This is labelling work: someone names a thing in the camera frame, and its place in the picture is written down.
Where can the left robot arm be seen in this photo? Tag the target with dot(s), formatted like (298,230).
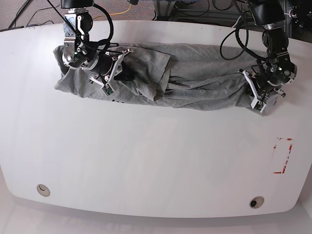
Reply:
(276,69)

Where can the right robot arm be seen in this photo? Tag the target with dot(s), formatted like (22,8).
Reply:
(77,24)

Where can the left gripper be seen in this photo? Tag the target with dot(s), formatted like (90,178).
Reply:
(259,88)

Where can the table cable grommet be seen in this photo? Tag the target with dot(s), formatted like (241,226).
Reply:
(43,190)
(256,202)

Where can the right table cable grommet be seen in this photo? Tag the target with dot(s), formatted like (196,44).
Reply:
(256,202)

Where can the red tape rectangle marking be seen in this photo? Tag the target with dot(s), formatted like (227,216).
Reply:
(280,156)

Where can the grey Hugging Face t-shirt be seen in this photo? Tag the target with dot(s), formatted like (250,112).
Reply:
(174,75)

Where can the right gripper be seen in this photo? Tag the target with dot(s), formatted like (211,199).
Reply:
(110,68)

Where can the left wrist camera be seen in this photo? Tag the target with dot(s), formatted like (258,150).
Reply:
(258,105)

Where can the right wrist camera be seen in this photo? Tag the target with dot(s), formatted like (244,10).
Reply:
(107,90)

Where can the aluminium frame rail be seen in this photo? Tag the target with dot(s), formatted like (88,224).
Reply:
(214,12)

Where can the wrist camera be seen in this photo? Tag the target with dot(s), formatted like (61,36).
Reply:
(258,105)
(107,90)

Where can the left table cable grommet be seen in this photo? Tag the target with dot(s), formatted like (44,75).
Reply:
(43,190)

